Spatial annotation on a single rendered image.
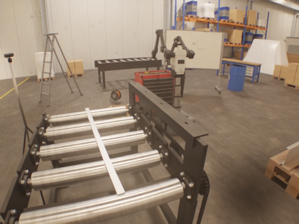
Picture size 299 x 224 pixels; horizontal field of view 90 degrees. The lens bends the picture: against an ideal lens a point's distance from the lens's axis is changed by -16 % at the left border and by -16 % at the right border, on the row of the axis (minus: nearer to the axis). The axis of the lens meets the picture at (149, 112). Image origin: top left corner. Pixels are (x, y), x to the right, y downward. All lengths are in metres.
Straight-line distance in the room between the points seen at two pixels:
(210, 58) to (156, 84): 2.91
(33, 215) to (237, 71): 6.36
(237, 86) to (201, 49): 1.86
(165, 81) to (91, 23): 8.26
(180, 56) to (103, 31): 8.61
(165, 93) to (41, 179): 3.03
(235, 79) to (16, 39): 11.03
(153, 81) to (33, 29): 9.09
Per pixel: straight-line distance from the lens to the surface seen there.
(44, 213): 0.93
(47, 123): 1.92
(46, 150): 1.38
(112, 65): 6.32
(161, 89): 3.62
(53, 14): 11.41
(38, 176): 1.15
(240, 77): 6.58
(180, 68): 3.06
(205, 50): 5.99
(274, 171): 2.63
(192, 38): 5.90
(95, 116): 1.86
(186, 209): 1.13
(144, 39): 11.83
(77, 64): 9.15
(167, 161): 1.19
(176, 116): 1.05
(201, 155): 0.85
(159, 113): 1.19
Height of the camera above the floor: 1.59
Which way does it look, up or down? 23 degrees down
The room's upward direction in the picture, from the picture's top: straight up
